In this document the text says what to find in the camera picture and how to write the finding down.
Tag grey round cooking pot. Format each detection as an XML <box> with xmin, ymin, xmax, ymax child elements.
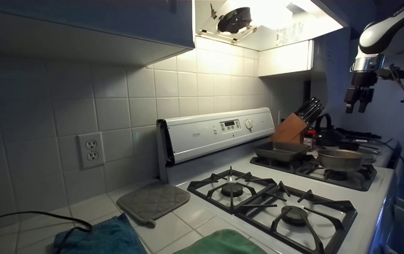
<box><xmin>316</xmin><ymin>147</ymin><xmax>366</xmax><ymax>174</ymax></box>

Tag small black frying pan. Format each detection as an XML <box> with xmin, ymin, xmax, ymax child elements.
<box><xmin>334</xmin><ymin>127</ymin><xmax>382</xmax><ymax>144</ymax></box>

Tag dark rectangular baking pan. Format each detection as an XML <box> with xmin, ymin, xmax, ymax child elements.
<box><xmin>252</xmin><ymin>141</ymin><xmax>309</xmax><ymax>164</ymax></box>

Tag black burner grate under cookware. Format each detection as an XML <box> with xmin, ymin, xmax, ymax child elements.
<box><xmin>248</xmin><ymin>152</ymin><xmax>378</xmax><ymax>193</ymax></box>

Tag grey square pot holder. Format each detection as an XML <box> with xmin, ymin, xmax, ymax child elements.
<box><xmin>115</xmin><ymin>182</ymin><xmax>192</xmax><ymax>230</ymax></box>

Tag small white upper cabinet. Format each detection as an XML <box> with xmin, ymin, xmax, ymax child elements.
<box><xmin>257</xmin><ymin>40</ymin><xmax>327</xmax><ymax>79</ymax></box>

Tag black round hood fan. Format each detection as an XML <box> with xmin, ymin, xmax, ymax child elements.
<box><xmin>216</xmin><ymin>6</ymin><xmax>252</xmax><ymax>34</ymax></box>

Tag black power cable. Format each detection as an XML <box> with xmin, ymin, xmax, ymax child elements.
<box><xmin>0</xmin><ymin>209</ymin><xmax>93</xmax><ymax>248</ymax></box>

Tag black knife handles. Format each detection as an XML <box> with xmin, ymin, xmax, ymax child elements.
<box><xmin>295</xmin><ymin>96</ymin><xmax>326</xmax><ymax>124</ymax></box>

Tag empty black burner grate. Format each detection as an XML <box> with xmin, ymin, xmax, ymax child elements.
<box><xmin>186</xmin><ymin>167</ymin><xmax>358</xmax><ymax>254</ymax></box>

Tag white gas stove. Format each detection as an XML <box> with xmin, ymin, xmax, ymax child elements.
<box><xmin>155</xmin><ymin>106</ymin><xmax>404</xmax><ymax>254</ymax></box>

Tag large upper wall cabinet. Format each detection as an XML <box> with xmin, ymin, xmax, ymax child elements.
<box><xmin>0</xmin><ymin>0</ymin><xmax>196</xmax><ymax>68</ymax></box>

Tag white wall outlet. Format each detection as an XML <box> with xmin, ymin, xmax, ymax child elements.
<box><xmin>76</xmin><ymin>131</ymin><xmax>106</xmax><ymax>169</ymax></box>

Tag wooden knife block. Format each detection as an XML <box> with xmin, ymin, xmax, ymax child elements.
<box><xmin>271</xmin><ymin>112</ymin><xmax>308</xmax><ymax>145</ymax></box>

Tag green cloth towel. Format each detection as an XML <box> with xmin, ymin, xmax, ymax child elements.
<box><xmin>172</xmin><ymin>229</ymin><xmax>267</xmax><ymax>254</ymax></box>

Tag black kettle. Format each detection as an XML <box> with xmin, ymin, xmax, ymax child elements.
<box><xmin>313</xmin><ymin>112</ymin><xmax>343</xmax><ymax>147</ymax></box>

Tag small red-capped spice jar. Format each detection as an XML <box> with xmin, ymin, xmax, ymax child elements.
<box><xmin>302</xmin><ymin>128</ymin><xmax>317</xmax><ymax>151</ymax></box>

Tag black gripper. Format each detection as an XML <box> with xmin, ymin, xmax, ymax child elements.
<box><xmin>343</xmin><ymin>68</ymin><xmax>380</xmax><ymax>114</ymax></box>

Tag white lit range hood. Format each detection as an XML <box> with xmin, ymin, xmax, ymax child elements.
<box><xmin>193</xmin><ymin>0</ymin><xmax>344</xmax><ymax>52</ymax></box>

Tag blue cloth towel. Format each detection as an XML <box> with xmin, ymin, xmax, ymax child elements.
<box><xmin>52</xmin><ymin>213</ymin><xmax>148</xmax><ymax>254</ymax></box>

